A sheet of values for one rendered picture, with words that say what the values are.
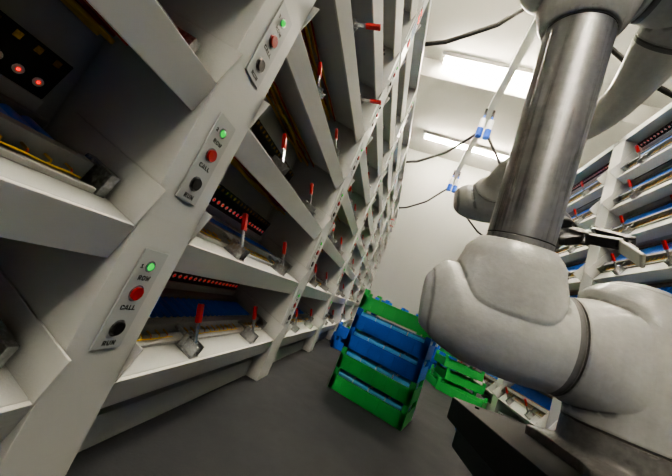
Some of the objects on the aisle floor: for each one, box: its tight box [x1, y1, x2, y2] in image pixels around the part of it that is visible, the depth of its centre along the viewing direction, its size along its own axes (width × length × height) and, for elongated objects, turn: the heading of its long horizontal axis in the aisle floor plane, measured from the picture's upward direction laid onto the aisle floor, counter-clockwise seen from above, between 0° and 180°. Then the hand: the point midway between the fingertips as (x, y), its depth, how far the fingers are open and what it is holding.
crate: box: [328, 366, 418, 431], centre depth 120 cm, size 30×20×8 cm
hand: (599, 263), depth 63 cm, fingers open, 13 cm apart
